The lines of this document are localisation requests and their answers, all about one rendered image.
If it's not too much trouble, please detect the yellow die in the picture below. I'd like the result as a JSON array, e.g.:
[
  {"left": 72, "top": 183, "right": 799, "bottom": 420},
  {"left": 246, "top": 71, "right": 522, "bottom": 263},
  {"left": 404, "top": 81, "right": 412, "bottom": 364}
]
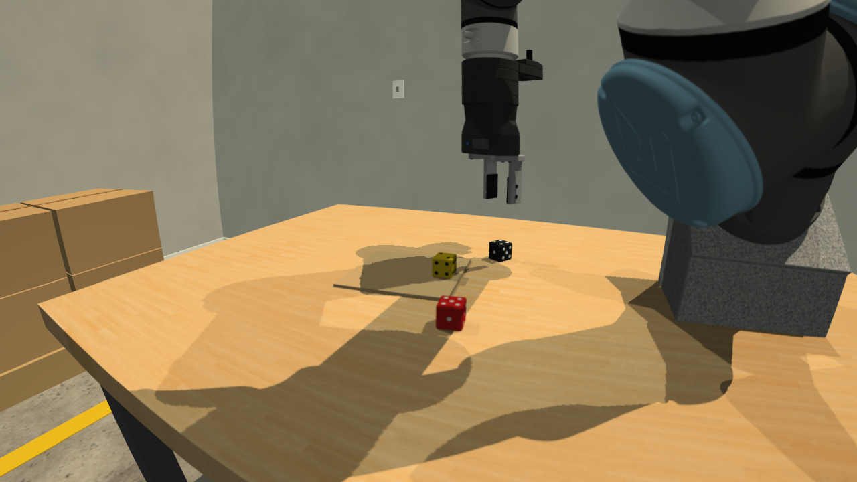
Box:
[{"left": 432, "top": 252, "right": 457, "bottom": 279}]

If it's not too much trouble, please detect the black die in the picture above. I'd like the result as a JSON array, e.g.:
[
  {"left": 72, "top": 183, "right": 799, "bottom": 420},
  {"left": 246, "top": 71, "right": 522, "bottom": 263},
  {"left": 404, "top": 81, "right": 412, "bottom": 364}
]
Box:
[{"left": 489, "top": 239, "right": 512, "bottom": 262}]

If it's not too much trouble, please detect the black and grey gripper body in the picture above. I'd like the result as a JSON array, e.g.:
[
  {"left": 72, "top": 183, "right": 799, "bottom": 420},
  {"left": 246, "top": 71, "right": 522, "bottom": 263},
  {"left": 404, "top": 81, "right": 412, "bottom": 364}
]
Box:
[{"left": 461, "top": 23, "right": 543, "bottom": 156}]

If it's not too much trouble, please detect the red die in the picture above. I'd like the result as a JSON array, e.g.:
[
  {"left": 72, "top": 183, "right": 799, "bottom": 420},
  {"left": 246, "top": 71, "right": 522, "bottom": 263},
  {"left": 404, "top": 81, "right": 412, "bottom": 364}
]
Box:
[{"left": 436, "top": 296, "right": 467, "bottom": 331}]

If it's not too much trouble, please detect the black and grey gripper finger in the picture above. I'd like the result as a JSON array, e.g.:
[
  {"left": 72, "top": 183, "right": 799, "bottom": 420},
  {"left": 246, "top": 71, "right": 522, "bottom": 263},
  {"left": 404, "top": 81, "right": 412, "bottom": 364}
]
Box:
[
  {"left": 495, "top": 155, "right": 525, "bottom": 204},
  {"left": 469, "top": 154, "right": 498, "bottom": 199}
]

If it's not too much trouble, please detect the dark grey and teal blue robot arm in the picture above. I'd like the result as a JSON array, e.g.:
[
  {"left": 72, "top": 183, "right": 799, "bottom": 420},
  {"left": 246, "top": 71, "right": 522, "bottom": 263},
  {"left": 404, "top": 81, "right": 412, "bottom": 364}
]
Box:
[{"left": 597, "top": 0, "right": 857, "bottom": 245}]

